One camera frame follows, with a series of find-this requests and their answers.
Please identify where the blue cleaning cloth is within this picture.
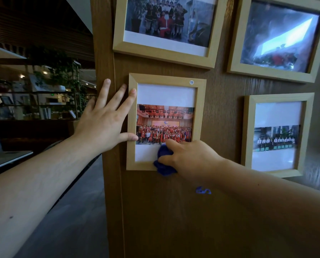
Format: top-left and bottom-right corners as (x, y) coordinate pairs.
(153, 143), (212, 195)

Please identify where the dark metal display shelf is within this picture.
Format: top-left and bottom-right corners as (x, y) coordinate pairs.
(0, 78), (96, 121)

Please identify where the person's left hand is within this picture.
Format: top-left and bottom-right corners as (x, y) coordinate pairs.
(71, 79), (139, 157)

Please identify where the grey table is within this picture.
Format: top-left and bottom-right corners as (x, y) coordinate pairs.
(0, 150), (34, 173)

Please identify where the green leafy plant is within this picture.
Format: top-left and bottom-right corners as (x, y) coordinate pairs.
(27, 46), (88, 119)

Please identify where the person's left forearm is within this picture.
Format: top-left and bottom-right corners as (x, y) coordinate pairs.
(0, 136), (99, 258)

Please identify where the wooden frame lined-up people photo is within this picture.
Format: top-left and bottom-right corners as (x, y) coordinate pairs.
(241, 93), (315, 178)

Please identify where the person's right forearm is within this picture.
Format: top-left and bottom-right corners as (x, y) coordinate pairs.
(212, 158), (320, 258)

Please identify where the person's right hand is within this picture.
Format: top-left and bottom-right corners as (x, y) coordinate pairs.
(157, 139), (228, 183)

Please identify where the wooden frame dark group photo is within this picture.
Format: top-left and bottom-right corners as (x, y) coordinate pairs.
(113, 0), (229, 70)

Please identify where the wooden frame blurry blue photo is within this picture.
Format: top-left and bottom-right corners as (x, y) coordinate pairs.
(227, 0), (320, 84)

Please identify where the wooden frame red group photo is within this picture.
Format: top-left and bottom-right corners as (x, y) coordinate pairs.
(126, 73), (207, 172)

